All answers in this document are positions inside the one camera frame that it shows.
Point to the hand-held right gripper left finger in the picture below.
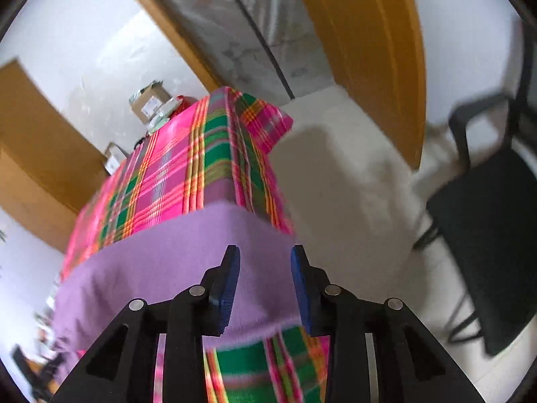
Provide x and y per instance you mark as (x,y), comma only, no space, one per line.
(226,298)

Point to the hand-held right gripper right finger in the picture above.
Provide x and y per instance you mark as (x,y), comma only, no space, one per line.
(303,298)

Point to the purple fleece pants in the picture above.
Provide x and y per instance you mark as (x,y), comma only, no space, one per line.
(168,256)

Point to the pink plaid blanket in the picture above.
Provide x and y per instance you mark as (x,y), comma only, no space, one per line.
(176,168)

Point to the white open box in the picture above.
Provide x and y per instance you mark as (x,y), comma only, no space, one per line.
(115,159)

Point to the black chair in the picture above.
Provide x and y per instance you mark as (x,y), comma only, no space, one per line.
(482,226)

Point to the open cardboard box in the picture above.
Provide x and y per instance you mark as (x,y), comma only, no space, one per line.
(149,103)

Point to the wooden wardrobe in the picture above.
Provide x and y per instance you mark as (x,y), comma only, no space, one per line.
(37,155)

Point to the wooden door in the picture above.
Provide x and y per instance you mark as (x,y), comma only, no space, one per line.
(369,50)

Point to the grey plastic curtain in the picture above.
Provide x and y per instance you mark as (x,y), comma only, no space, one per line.
(218,16)

